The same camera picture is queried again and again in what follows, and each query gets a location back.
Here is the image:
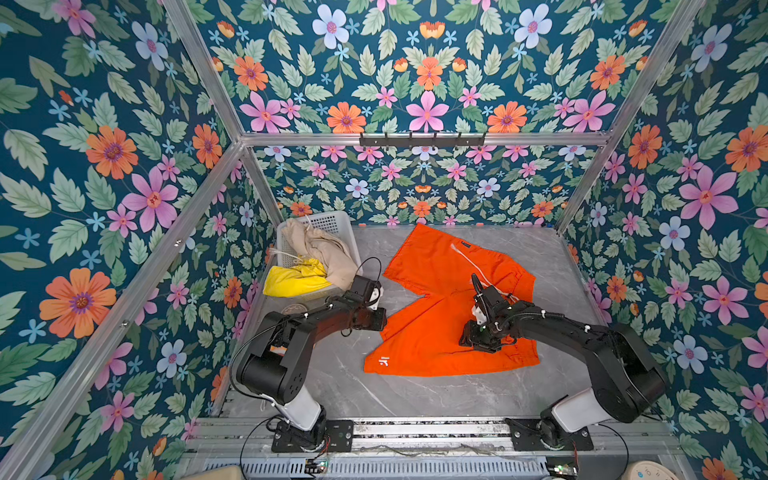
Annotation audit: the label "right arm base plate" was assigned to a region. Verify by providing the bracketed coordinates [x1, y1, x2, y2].
[504, 417, 594, 452]

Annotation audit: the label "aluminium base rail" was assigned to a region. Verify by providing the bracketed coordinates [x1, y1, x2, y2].
[176, 417, 696, 479]

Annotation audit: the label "white plastic laundry basket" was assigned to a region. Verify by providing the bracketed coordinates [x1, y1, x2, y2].
[266, 212, 360, 300]

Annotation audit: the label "orange shorts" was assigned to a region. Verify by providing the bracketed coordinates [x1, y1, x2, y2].
[364, 225, 540, 377]

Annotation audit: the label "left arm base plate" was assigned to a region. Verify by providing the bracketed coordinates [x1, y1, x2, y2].
[271, 419, 355, 453]

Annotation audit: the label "beige shorts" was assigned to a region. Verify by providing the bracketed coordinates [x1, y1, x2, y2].
[278, 218, 358, 290]

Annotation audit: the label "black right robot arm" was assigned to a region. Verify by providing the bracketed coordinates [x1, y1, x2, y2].
[460, 275, 668, 433]

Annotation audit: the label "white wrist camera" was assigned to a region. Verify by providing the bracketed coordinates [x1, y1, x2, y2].
[366, 285, 383, 310]
[472, 305, 487, 326]

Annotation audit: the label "yellow shorts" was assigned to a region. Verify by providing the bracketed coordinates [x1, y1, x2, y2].
[263, 259, 332, 298]

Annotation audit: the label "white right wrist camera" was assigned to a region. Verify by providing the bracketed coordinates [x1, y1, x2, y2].
[472, 305, 487, 326]

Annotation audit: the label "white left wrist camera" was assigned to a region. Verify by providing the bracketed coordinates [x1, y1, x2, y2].
[366, 285, 383, 310]

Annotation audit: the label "black hook rail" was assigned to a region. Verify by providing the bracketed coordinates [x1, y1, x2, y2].
[358, 132, 486, 149]

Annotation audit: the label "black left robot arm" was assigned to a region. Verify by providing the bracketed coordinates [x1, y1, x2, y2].
[234, 275, 387, 432]

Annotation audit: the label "white round device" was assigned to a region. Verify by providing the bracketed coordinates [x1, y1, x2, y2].
[620, 460, 678, 480]

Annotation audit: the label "aluminium frame post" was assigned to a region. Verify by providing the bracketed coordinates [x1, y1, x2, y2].
[164, 0, 283, 227]

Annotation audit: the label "tape roll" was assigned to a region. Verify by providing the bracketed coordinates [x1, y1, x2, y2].
[281, 303, 308, 317]

